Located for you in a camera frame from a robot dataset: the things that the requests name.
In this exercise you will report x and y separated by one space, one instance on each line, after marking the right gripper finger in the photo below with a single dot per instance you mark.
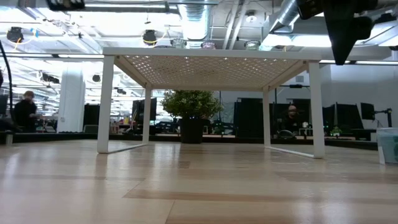
341 37

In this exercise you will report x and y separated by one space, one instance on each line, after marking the plain blue candle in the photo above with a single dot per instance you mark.
388 146

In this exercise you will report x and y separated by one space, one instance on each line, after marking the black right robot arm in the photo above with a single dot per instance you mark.
363 28

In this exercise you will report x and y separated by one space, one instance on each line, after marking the black monitor on arm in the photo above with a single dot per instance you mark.
367 111

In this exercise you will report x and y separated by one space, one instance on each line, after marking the black partition panel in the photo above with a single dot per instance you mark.
345 116
248 118

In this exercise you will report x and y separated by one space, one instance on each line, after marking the person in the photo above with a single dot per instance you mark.
290 119
25 113

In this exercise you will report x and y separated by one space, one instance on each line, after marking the white perforated metal shelf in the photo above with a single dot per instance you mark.
211 53

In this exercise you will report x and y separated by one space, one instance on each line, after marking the potted green artificial plant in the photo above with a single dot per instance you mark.
189 104

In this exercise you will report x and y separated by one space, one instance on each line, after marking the black hanging ceiling device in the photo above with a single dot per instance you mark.
15 34
149 37

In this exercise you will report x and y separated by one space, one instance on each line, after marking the black background monitor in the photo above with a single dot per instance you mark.
144 109

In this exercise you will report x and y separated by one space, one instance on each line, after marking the white building column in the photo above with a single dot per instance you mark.
71 102

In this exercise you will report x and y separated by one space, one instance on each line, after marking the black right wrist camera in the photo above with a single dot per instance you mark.
309 7

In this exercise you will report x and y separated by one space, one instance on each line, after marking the silver ceiling air duct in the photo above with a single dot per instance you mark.
196 18
286 14

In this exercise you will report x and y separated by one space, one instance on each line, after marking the black aluminium table frame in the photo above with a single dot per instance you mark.
233 140

